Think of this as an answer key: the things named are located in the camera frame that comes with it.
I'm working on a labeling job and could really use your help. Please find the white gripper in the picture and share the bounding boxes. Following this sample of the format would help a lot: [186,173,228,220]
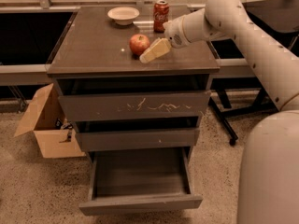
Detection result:
[139,16,190,63]

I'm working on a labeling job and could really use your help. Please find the red apple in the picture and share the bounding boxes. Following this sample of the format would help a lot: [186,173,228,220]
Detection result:
[129,34,150,56]

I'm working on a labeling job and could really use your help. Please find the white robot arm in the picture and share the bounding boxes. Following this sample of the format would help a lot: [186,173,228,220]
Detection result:
[140,0,299,224]

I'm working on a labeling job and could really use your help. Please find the grey top drawer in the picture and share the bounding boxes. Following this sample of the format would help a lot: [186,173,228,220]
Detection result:
[58,75,210,121]

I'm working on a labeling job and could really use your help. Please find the grey drawer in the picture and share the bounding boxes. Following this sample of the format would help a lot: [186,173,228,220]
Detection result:
[76,117,200,152]
[79,147,202,216]
[58,75,210,121]

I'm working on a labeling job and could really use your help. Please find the grey drawer cabinet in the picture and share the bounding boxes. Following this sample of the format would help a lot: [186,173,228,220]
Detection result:
[47,5,221,156]

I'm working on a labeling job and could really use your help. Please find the grey middle drawer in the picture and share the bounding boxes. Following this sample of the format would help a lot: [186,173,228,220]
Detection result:
[76,117,200,152]

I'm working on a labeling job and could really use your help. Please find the grey bottom drawer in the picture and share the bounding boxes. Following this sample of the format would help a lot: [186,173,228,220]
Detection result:
[79,147,202,216]

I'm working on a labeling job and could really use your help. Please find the red cola can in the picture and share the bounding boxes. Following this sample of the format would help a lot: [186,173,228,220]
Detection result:
[153,0,169,33]

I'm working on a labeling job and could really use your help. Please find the white bowl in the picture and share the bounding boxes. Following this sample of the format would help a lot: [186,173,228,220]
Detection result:
[107,7,139,26]

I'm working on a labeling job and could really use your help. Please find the open cardboard box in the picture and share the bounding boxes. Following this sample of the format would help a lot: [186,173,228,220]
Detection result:
[14,84,85,159]

